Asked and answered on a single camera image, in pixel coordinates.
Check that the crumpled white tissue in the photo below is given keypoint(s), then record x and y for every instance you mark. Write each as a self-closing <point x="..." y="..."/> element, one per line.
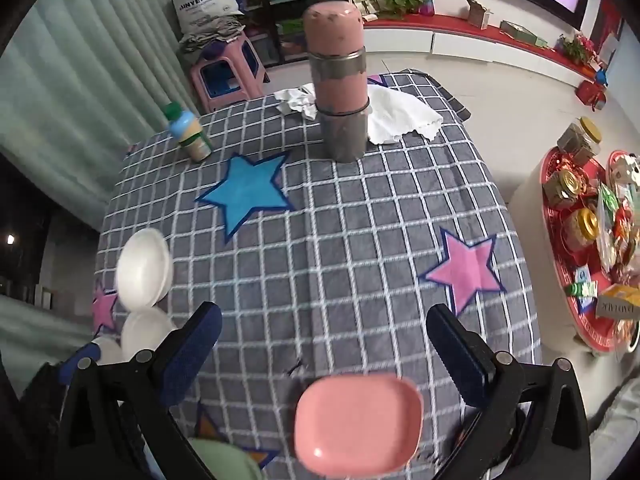
<point x="295" y="101"/>

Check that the flat green box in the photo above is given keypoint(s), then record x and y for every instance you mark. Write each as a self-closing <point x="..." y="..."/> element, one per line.
<point x="520" y="34"/>

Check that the red flower arrangement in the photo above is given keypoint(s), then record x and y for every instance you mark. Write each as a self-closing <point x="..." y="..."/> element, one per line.
<point x="575" y="49"/>

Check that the round red tray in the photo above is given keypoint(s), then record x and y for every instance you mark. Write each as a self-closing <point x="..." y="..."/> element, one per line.
<point x="592" y="330"/>

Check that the white bowl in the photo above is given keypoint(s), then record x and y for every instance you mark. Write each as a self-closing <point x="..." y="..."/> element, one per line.
<point x="145" y="332"/>
<point x="142" y="265"/>

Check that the pile of snack packets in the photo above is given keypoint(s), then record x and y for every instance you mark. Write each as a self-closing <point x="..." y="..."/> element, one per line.
<point x="620" y="230"/>

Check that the glass jar with yellow lid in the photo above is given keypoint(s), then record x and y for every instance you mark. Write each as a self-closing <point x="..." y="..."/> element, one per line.
<point x="579" y="142"/>

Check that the white shopping bag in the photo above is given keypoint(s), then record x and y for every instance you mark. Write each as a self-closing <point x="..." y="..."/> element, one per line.
<point x="205" y="2"/>

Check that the yellow cardboard box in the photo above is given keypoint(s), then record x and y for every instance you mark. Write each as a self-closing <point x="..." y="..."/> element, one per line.
<point x="620" y="304"/>

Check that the white cloth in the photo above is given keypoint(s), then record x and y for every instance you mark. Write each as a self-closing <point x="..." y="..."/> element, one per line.
<point x="400" y="110"/>

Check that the open cardboard box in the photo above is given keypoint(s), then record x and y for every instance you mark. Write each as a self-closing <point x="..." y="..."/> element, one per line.
<point x="479" y="15"/>

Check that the pale green curtain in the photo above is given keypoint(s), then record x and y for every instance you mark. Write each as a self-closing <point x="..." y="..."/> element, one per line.
<point x="75" y="85"/>

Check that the white and red television cabinet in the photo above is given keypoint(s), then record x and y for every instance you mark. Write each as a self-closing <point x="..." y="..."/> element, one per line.
<point x="450" y="40"/>

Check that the grey checked star tablecloth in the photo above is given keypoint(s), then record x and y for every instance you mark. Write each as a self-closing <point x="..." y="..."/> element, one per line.
<point x="350" y="240"/>

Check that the pile of grey clothes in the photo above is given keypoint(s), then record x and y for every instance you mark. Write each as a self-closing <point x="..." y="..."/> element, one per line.
<point x="210" y="35"/>

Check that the glass jar with gold lid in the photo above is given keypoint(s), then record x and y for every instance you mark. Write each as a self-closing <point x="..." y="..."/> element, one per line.
<point x="565" y="187"/>
<point x="582" y="227"/>

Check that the pink and grey thermos bottle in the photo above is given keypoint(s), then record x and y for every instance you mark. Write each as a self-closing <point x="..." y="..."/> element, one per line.
<point x="335" y="60"/>

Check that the pale green fabric cover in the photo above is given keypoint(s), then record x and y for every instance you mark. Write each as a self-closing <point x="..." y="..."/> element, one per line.
<point x="30" y="330"/>

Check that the small green packet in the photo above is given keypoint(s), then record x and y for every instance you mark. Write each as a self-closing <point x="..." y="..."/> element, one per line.
<point x="582" y="290"/>

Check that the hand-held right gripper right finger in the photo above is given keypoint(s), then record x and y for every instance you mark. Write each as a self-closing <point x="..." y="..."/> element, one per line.
<point x="462" y="360"/>

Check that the purple vase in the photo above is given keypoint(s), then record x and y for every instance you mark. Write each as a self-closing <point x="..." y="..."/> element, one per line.
<point x="426" y="7"/>

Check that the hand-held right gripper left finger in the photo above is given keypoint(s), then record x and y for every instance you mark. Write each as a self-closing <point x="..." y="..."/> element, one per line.
<point x="196" y="355"/>

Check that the pink plastic stool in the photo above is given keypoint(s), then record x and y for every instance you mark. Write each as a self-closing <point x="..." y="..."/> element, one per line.
<point x="257" y="77"/>

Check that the small bottle with green cap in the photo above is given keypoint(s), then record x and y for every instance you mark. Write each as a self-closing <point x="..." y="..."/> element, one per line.
<point x="192" y="135"/>

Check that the pale green square plate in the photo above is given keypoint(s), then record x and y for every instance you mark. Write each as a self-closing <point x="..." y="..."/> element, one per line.
<point x="225" y="462"/>

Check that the pink square plate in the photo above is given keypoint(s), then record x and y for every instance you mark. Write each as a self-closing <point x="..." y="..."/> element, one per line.
<point x="355" y="425"/>

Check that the red gift box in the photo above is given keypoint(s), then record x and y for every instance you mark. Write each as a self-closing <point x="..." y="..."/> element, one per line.
<point x="592" y="94"/>

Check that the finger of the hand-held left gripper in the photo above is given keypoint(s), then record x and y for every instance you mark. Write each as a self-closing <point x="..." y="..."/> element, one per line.
<point x="74" y="367"/>

